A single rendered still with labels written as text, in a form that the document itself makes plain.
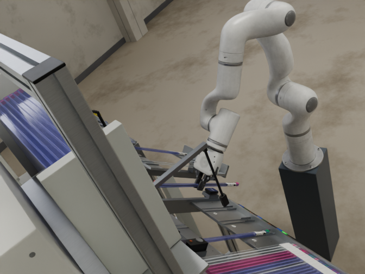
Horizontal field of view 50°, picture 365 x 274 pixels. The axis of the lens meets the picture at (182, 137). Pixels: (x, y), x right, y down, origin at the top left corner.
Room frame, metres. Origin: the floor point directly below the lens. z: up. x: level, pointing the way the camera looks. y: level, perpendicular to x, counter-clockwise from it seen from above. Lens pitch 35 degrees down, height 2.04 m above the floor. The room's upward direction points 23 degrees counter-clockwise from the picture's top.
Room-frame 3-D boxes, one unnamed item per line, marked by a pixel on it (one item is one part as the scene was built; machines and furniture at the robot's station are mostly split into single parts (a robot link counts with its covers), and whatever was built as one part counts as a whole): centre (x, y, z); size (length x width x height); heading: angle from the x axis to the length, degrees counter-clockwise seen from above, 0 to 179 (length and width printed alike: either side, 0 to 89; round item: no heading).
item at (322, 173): (1.35, -0.49, 0.35); 0.18 x 0.18 x 0.70; 45
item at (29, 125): (0.82, 0.28, 1.52); 0.51 x 0.13 x 0.27; 26
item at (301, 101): (1.32, -0.50, 1.00); 0.19 x 0.12 x 0.24; 19
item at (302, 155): (1.35, -0.49, 0.79); 0.19 x 0.19 x 0.18
